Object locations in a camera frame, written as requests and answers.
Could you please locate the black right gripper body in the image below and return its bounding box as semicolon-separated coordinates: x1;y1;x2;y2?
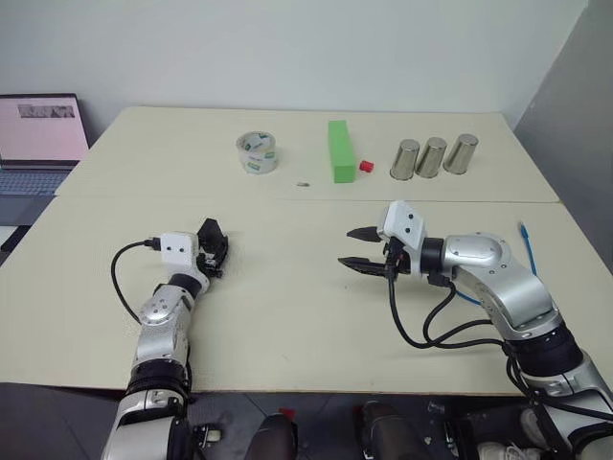
380;236;414;280

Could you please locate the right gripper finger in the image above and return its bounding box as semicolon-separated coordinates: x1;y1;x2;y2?
346;225;383;243
337;256;390;280

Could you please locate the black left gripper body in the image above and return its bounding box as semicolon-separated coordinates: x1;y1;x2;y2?
193;239;227;281

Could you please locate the steel cup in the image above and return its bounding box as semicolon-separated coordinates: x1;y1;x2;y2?
443;133;480;175
389;138;421;182
415;136;448;178

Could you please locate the green rectangular block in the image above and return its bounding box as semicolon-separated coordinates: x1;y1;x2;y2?
327;119;358;185

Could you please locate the clear packing tape roll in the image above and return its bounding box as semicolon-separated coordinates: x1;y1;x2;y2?
235;130;281;176

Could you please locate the dark rounded shape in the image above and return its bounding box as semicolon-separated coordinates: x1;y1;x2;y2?
352;400;425;460
257;413;301;460

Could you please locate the open grey laptop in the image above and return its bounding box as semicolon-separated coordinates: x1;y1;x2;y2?
0;92;92;198

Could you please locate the white sneaker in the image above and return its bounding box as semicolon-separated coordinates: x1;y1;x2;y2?
476;440;531;460

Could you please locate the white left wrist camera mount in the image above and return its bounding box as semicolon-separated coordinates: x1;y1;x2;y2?
159;231;212;294

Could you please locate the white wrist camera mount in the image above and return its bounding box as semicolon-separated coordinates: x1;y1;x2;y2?
159;231;212;294
376;200;428;278

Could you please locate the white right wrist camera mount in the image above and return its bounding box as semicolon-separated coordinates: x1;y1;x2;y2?
376;200;428;278

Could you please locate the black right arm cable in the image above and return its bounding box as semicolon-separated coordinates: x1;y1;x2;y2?
385;267;510;349

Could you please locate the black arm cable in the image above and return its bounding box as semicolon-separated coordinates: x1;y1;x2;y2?
385;267;510;349
110;236;163;324

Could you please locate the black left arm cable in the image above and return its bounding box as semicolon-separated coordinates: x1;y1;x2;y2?
110;236;163;324

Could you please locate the blue Ethernet cable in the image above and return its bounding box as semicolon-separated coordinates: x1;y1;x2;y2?
452;221;538;306

